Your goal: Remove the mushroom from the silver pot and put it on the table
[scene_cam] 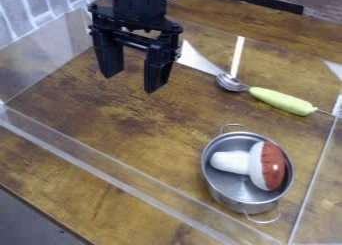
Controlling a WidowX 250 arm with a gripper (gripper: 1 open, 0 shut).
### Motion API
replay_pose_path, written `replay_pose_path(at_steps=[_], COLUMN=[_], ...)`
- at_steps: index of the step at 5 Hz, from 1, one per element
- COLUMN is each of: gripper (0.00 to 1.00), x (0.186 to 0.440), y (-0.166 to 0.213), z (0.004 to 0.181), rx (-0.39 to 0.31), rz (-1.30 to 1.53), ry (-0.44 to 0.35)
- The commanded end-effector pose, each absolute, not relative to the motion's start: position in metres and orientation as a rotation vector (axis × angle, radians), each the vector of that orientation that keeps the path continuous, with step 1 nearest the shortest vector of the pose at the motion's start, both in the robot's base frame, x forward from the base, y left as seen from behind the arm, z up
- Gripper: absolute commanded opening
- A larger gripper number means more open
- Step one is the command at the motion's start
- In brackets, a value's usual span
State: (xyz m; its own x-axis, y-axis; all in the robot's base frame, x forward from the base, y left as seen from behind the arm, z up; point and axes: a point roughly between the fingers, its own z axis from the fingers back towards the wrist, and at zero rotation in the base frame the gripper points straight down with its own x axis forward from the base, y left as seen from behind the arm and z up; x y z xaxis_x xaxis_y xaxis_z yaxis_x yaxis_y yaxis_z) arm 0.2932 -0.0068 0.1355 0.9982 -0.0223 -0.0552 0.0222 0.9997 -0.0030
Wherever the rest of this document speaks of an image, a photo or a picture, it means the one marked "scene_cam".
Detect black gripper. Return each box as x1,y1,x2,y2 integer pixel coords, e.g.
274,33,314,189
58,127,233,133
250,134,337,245
90,4,183,94

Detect plush brown white mushroom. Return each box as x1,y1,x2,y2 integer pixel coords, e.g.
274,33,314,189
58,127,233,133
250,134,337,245
210,141,286,191

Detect silver metal pot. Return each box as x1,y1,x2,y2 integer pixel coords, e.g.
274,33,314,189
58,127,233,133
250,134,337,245
201,123,295,224

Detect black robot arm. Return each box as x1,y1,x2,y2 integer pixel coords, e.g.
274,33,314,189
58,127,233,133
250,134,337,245
88,0,183,93

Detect black bar in background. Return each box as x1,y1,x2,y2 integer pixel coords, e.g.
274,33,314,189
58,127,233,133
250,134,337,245
237,0,305,15

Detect spoon with green handle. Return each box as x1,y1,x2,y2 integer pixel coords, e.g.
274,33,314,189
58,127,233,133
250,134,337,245
217,73,318,116

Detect clear acrylic enclosure wall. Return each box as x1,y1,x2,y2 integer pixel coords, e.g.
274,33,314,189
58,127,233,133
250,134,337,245
0,0,342,245

